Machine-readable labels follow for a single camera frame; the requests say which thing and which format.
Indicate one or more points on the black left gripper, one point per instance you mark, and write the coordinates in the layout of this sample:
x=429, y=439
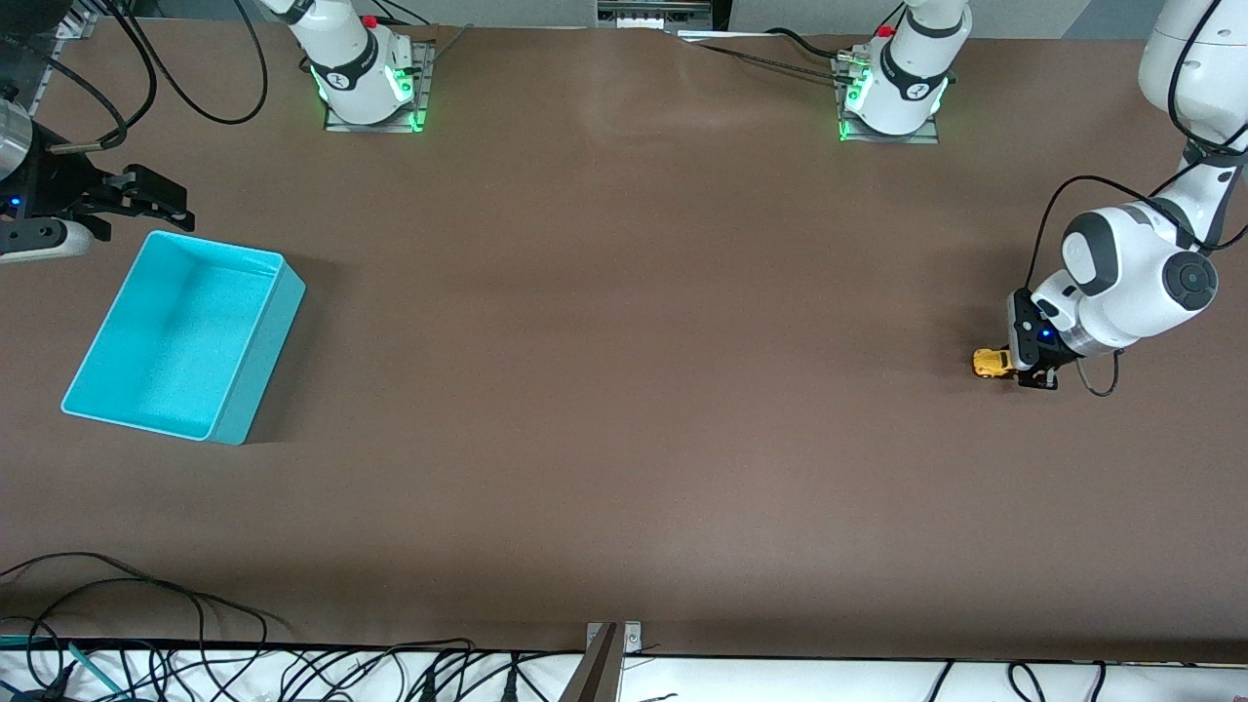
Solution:
x=1051, y=362

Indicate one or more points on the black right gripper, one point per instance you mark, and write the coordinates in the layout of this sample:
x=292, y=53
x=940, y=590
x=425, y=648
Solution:
x=60, y=185

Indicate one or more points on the yellow beetle toy car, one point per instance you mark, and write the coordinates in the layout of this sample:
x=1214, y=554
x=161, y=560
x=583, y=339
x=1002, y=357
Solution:
x=990, y=363

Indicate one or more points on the turquoise plastic bin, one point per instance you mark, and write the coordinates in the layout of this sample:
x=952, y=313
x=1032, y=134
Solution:
x=175, y=331

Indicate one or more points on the aluminium frame rail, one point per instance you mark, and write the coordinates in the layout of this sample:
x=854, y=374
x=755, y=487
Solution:
x=80, y=24

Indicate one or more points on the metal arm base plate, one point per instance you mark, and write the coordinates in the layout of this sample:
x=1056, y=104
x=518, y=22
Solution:
x=892, y=139
x=370, y=128

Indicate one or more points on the small metal mounting bracket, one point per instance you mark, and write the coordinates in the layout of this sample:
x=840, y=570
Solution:
x=632, y=636

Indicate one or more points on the grey camera mast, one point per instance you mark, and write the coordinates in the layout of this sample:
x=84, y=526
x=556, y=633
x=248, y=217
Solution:
x=595, y=678

